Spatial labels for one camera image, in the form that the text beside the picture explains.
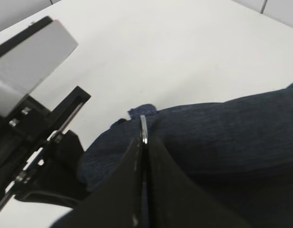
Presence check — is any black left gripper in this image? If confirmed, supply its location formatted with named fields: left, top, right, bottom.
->
left=0, top=87, right=90, bottom=209

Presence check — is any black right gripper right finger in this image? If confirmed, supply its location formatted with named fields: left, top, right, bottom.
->
left=147, top=138, right=250, bottom=228

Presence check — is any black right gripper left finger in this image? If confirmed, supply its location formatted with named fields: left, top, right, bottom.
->
left=52, top=139, right=143, bottom=228

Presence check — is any navy blue lunch bag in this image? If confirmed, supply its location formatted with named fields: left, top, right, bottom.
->
left=78, top=83, right=293, bottom=228

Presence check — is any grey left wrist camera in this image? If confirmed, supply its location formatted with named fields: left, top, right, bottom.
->
left=0, top=16, right=78, bottom=117

